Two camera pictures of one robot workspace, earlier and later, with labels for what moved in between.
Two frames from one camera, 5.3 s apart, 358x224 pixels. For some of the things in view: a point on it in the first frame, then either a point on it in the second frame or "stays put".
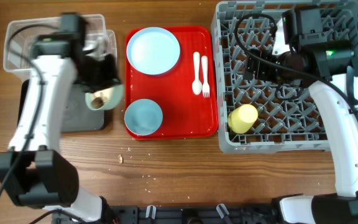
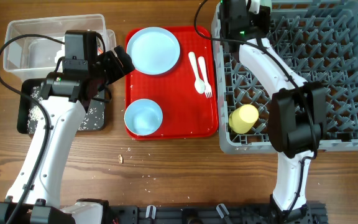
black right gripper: x=253 y=72 to x=259 y=20
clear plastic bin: x=19 y=34 stays put
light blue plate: x=153 y=50 stays put
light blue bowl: x=143 y=117 stays put
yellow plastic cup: x=241 y=119 stays put
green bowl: x=104 y=99 to x=255 y=5
